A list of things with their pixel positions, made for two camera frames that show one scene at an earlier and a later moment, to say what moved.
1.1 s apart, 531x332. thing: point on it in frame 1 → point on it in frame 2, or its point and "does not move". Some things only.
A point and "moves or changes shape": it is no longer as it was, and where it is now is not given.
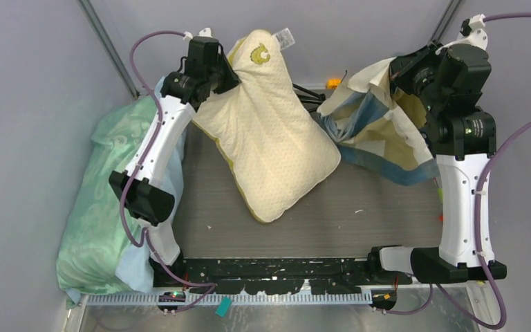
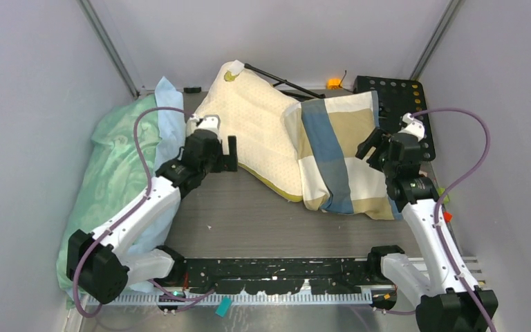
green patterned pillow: x=97 y=243 does not move
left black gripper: x=231 y=79 → x=225 y=162
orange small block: x=332 y=84 does not move
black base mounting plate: x=278 y=276 does not move
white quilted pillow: x=270 y=144 moves or changes shape
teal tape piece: x=224 y=306 does not move
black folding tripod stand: x=310 y=99 → x=283 y=81
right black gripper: x=402 y=66 → x=375 y=139
